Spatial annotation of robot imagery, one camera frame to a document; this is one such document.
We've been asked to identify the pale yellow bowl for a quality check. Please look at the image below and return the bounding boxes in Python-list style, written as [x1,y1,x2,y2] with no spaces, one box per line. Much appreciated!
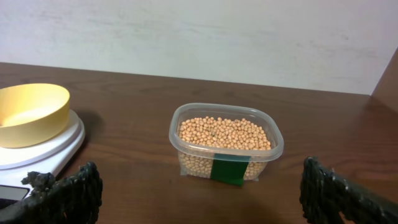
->
[1,83,70,148]

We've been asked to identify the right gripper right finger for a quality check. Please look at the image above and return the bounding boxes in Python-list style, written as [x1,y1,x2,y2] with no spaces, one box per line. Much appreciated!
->
[299,157,397,224]

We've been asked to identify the soybeans in container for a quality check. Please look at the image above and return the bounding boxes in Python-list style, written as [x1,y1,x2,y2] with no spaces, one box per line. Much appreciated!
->
[178,116,271,178]

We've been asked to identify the white digital kitchen scale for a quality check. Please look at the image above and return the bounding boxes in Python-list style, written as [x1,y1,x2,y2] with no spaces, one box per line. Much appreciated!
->
[1,110,85,208]

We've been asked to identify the green tape strip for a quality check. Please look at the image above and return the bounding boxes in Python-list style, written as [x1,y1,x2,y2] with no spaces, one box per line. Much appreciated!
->
[210,154,250,186]

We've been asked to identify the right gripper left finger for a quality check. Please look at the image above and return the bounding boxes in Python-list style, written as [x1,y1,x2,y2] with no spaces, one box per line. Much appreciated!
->
[1,161,103,224]

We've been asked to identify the clear plastic bean container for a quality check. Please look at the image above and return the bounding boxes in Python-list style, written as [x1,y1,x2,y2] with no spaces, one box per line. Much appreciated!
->
[169,103,284,186]

